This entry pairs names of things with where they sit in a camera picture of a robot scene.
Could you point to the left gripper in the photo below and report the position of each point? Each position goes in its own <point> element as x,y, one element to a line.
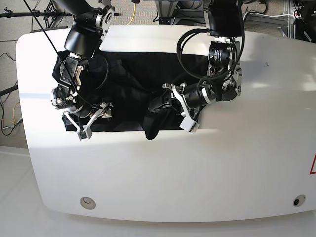
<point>196,97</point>

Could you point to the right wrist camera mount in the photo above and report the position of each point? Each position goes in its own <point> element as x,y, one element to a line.
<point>83,131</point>

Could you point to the grey table leg base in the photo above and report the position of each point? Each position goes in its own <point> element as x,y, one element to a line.
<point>166,12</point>

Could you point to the silver table grommet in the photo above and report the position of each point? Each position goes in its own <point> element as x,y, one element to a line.
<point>87,203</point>

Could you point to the black tripod stand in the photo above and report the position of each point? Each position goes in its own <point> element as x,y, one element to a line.
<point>51,16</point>

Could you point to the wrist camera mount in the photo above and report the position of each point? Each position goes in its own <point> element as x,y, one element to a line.
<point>188,123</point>
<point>83,131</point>

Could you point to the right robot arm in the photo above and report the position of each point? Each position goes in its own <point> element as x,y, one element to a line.
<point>82,70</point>

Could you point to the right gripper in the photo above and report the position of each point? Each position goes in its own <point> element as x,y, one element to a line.
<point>92,105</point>

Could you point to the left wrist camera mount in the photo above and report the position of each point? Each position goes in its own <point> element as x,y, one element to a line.
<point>188,123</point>

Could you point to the black T-shirt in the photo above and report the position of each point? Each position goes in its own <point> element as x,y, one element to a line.
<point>134,86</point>

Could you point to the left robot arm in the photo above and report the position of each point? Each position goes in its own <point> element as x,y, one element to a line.
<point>222,82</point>

